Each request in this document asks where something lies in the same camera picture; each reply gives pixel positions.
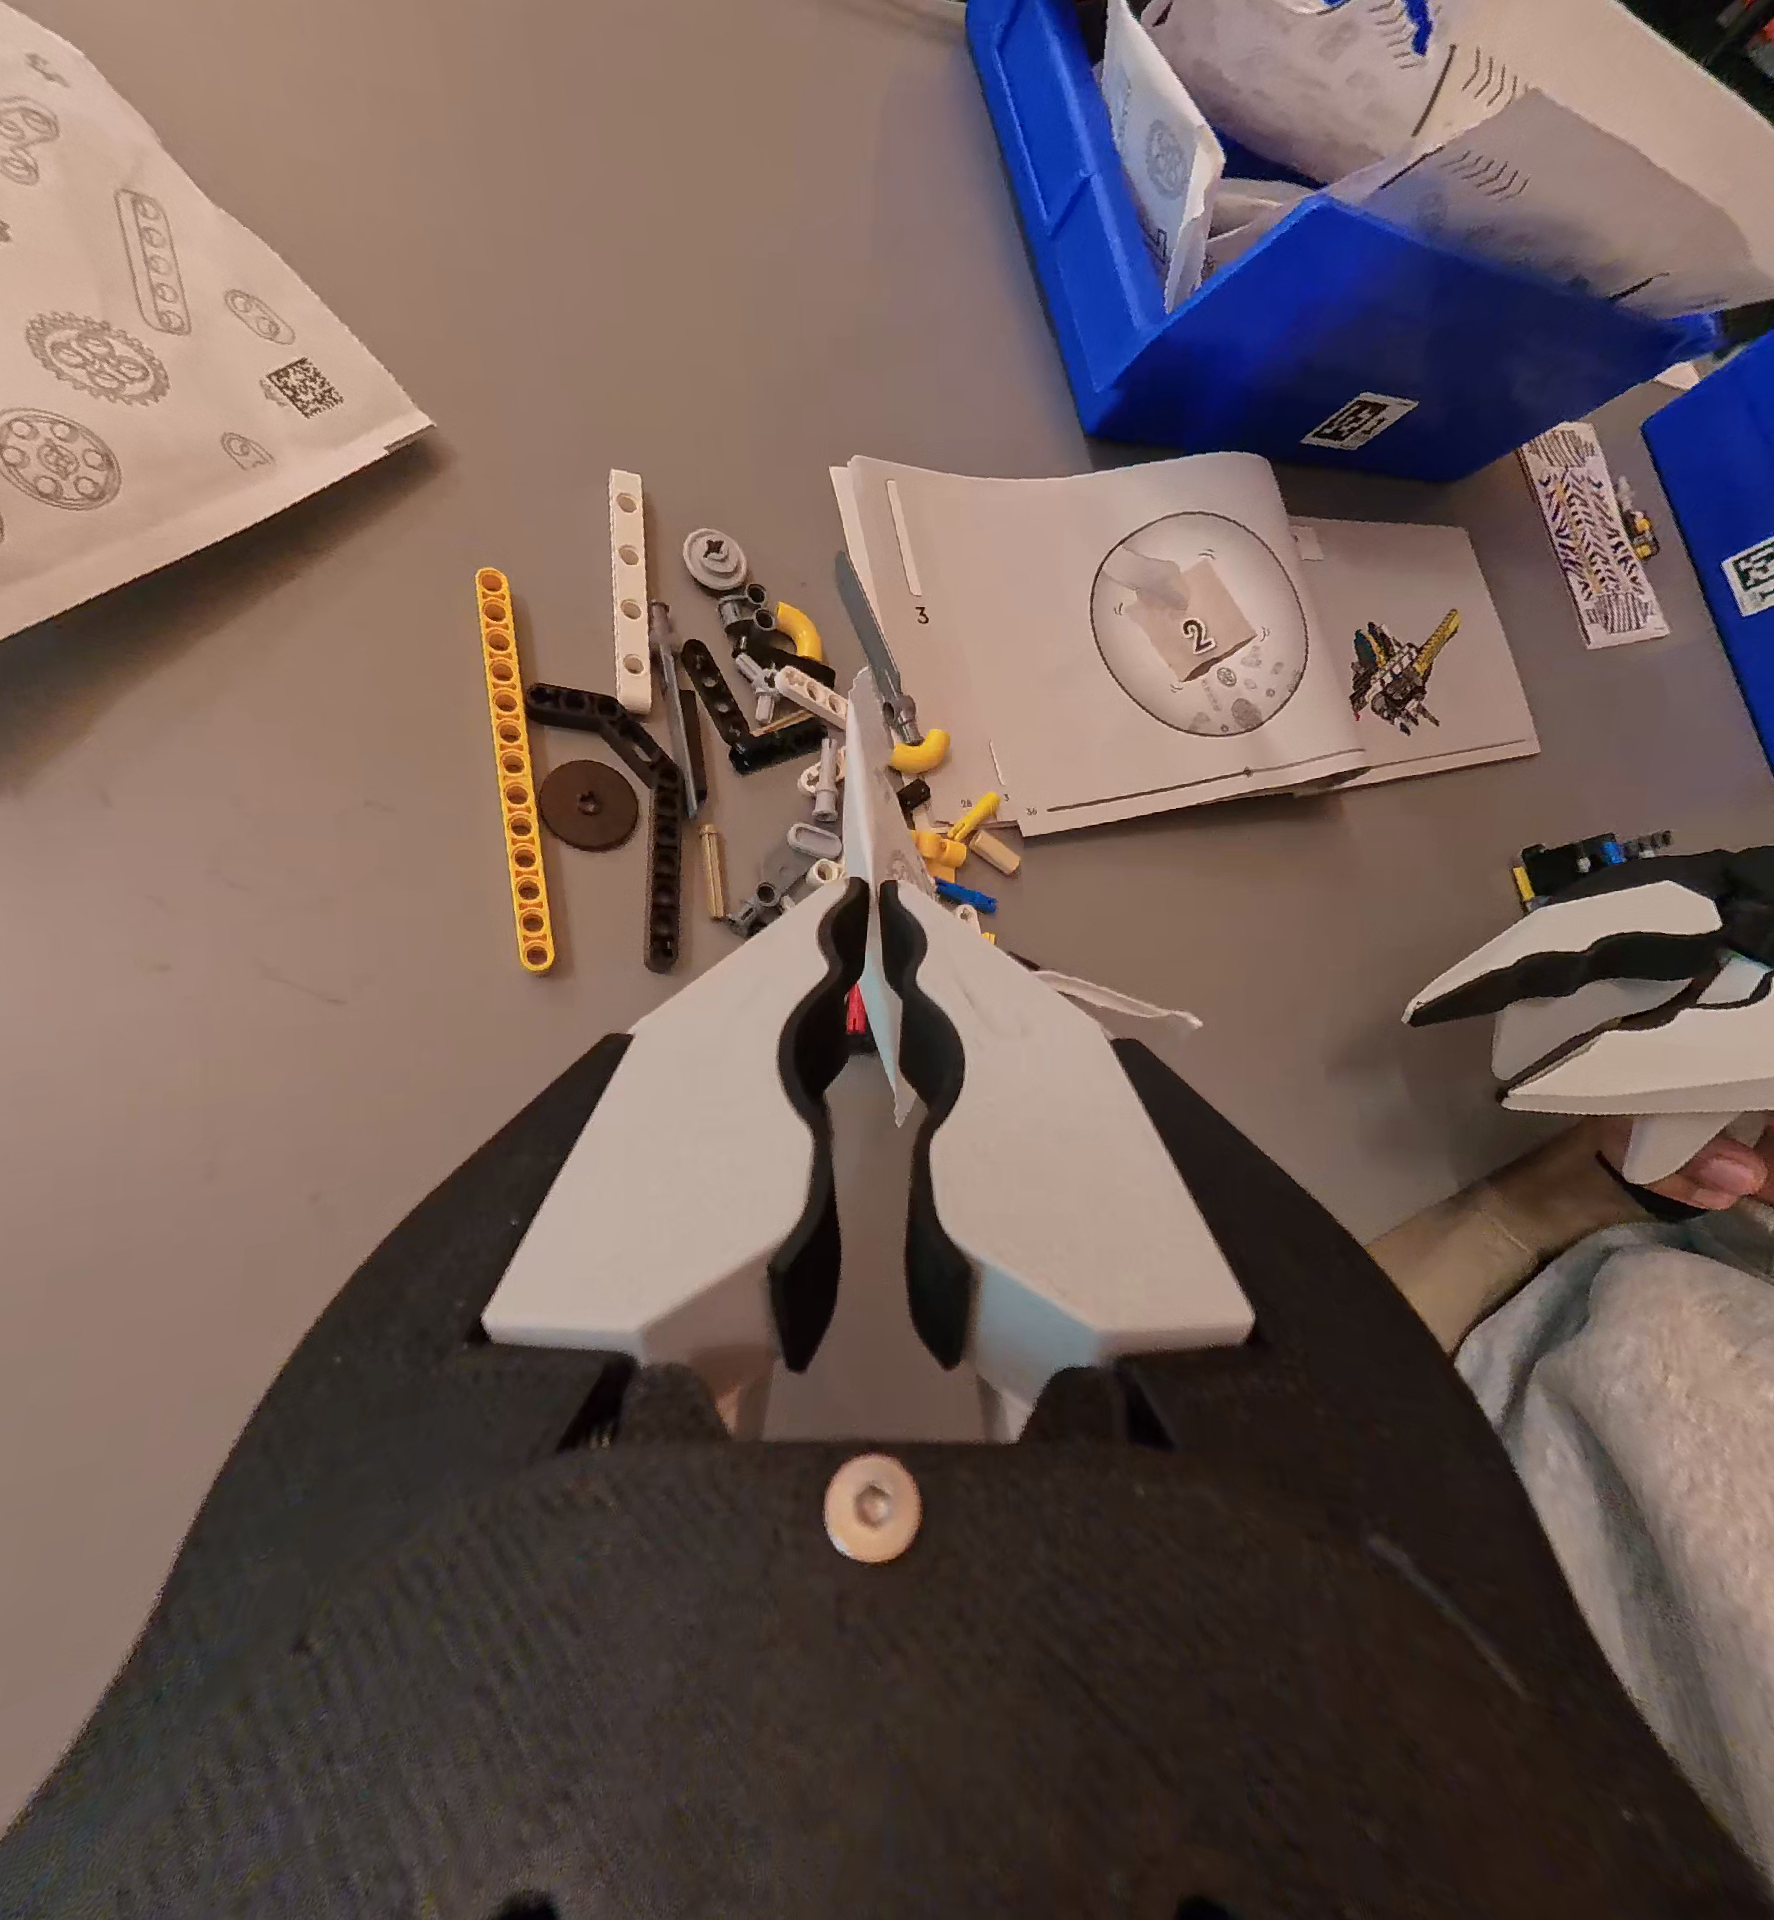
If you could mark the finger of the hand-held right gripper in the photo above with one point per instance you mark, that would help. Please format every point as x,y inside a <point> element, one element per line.
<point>1666,1049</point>
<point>1576,936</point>

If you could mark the pile of lego pieces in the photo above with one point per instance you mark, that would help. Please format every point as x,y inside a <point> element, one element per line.
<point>647,721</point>

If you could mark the person's grey hoodie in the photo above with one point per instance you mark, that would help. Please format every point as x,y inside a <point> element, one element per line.
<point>1697,1500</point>

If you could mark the partly built lego model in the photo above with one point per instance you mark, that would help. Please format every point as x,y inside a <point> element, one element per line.
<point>1585,868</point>

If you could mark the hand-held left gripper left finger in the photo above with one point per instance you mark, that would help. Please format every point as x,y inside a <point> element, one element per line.
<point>647,1185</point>

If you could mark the printed sticker sheet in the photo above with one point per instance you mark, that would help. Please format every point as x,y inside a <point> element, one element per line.
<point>1593,540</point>

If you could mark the open instruction booklet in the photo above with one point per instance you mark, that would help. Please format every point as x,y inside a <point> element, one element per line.
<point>1127,644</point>

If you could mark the blue plastic bin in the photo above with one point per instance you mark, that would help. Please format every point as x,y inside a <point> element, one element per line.
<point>1773,526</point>
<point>1278,329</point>

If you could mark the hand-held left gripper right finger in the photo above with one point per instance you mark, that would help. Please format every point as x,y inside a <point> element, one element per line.
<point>1098,1200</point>

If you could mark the large printed paper bag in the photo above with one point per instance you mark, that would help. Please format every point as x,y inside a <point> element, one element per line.
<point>107,301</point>

